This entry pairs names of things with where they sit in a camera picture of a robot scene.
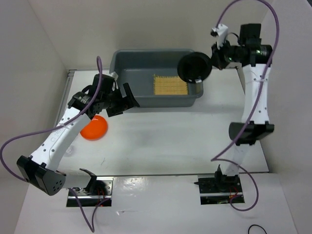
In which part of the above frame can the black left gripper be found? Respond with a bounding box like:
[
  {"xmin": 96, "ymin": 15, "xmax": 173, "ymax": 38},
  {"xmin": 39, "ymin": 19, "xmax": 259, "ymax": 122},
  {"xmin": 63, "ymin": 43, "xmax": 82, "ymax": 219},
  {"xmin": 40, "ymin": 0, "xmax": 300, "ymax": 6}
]
[{"xmin": 101, "ymin": 83, "xmax": 139, "ymax": 117}]

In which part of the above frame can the black round dish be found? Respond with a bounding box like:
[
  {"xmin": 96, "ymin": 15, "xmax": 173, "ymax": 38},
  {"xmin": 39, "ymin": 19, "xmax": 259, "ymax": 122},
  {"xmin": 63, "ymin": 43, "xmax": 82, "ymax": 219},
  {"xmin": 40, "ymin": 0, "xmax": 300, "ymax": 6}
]
[{"xmin": 177, "ymin": 52, "xmax": 212, "ymax": 83}]

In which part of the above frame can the yellow woven bamboo mat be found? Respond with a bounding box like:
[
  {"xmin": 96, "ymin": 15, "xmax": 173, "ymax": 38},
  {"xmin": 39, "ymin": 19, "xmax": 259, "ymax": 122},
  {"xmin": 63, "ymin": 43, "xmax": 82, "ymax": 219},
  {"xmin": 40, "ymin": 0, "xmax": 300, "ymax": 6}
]
[{"xmin": 153, "ymin": 75, "xmax": 189, "ymax": 95}]

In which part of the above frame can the orange plastic bowl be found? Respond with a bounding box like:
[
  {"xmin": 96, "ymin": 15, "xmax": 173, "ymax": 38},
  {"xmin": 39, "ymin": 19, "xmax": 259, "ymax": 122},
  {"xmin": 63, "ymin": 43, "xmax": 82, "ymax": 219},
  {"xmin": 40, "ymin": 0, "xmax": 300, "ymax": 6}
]
[{"xmin": 80, "ymin": 115, "xmax": 108, "ymax": 141}]

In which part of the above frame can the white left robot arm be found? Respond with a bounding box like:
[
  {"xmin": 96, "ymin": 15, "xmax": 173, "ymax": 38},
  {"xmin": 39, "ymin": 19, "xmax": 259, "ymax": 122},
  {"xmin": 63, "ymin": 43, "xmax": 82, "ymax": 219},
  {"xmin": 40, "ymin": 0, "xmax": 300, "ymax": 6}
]
[{"xmin": 17, "ymin": 73, "xmax": 139, "ymax": 196}]

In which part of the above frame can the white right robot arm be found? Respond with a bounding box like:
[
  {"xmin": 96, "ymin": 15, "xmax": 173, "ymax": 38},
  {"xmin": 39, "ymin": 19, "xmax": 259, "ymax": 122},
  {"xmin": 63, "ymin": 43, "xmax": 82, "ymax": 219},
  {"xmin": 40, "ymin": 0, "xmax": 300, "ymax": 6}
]
[{"xmin": 211, "ymin": 23, "xmax": 274, "ymax": 192}]

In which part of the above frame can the grey plastic bin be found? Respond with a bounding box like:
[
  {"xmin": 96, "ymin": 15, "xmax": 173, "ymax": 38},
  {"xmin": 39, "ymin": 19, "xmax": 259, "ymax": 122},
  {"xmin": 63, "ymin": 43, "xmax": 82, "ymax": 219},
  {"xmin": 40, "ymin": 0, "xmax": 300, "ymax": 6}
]
[{"xmin": 110, "ymin": 49, "xmax": 203, "ymax": 108}]

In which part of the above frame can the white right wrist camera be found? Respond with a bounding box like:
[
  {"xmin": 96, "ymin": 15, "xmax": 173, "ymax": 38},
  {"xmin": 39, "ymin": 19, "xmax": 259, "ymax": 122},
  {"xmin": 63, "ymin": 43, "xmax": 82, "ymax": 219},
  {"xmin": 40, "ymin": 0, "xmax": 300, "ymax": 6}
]
[{"xmin": 211, "ymin": 23, "xmax": 229, "ymax": 49}]

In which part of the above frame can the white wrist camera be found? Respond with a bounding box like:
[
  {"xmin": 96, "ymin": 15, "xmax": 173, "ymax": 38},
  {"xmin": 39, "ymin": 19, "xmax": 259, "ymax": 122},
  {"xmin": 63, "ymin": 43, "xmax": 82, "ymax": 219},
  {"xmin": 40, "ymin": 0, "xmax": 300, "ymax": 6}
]
[
  {"xmin": 108, "ymin": 72, "xmax": 118, "ymax": 80},
  {"xmin": 211, "ymin": 23, "xmax": 229, "ymax": 49}
]

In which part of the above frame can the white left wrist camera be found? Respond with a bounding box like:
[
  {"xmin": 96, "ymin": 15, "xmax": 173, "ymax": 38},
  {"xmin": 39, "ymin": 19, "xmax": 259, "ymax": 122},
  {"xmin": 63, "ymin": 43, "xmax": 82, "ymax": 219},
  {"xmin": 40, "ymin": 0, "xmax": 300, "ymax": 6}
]
[{"xmin": 108, "ymin": 72, "xmax": 118, "ymax": 80}]

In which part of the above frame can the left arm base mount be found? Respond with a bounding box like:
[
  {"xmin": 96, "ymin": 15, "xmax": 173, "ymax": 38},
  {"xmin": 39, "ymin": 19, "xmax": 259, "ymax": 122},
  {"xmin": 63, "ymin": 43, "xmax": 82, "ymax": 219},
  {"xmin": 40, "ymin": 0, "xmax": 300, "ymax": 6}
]
[{"xmin": 73, "ymin": 176, "xmax": 114, "ymax": 207}]

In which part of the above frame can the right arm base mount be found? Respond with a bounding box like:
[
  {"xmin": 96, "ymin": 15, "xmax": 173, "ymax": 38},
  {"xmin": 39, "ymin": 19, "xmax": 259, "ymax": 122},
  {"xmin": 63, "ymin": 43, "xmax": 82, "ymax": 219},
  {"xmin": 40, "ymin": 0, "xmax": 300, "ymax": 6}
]
[{"xmin": 194, "ymin": 175, "xmax": 245, "ymax": 205}]

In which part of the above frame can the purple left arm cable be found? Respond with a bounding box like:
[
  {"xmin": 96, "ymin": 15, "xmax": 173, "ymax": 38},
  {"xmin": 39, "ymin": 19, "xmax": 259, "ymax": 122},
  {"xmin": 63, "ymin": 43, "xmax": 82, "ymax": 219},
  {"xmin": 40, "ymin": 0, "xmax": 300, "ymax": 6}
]
[{"xmin": 0, "ymin": 56, "xmax": 103, "ymax": 232}]

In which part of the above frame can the black cable loop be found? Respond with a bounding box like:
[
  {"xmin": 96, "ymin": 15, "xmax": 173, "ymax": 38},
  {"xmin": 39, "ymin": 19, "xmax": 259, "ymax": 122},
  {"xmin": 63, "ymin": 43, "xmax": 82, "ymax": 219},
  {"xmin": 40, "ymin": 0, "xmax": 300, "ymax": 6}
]
[{"xmin": 248, "ymin": 224, "xmax": 268, "ymax": 234}]

